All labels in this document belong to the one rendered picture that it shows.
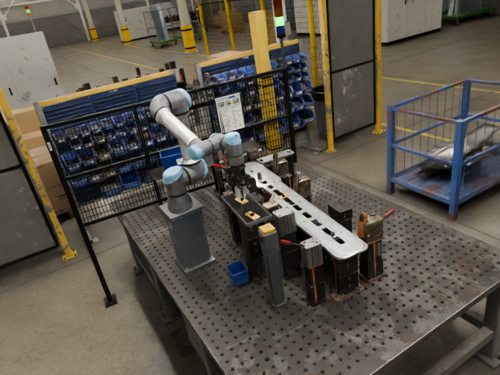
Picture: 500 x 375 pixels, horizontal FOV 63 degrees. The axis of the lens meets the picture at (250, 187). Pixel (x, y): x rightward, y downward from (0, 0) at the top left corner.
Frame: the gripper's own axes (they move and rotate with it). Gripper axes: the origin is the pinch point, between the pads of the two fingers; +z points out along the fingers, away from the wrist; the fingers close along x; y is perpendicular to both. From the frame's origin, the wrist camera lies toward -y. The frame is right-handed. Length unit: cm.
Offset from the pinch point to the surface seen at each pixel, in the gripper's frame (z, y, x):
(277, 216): 10.5, 14.6, 11.0
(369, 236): 23, 48, 42
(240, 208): 5.4, 1.6, -2.2
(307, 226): 21.4, 20.1, 25.7
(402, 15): 48, -674, 987
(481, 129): 69, -48, 311
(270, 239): 10.0, 29.9, -4.3
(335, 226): 21, 31, 36
